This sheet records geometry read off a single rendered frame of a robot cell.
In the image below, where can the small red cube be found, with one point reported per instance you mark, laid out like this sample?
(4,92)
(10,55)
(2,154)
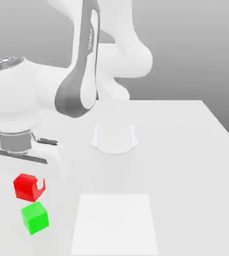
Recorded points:
(23,187)

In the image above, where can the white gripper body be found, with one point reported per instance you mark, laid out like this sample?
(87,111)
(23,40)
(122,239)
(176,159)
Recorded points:
(16,164)

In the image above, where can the small green cube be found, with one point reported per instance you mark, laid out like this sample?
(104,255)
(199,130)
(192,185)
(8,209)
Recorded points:
(35,218)

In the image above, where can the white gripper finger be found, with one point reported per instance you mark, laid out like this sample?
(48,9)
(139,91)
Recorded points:
(38,182)

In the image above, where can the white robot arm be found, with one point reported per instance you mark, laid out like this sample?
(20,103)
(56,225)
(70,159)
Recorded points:
(12,94)

